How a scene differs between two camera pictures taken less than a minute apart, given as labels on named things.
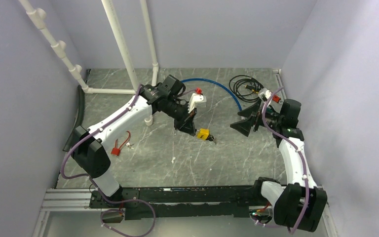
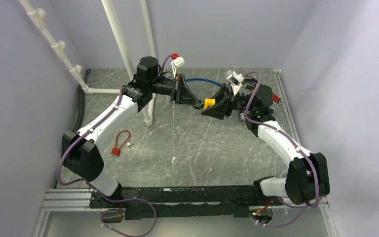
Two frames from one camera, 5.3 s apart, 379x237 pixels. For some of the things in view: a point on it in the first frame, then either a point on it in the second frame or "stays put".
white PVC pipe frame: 59,48 stays put
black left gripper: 185,123 to 182,94
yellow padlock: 203,134 to 208,101
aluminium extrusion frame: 59,200 stays put
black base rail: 178,203 stays put
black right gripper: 244,126 to 222,105
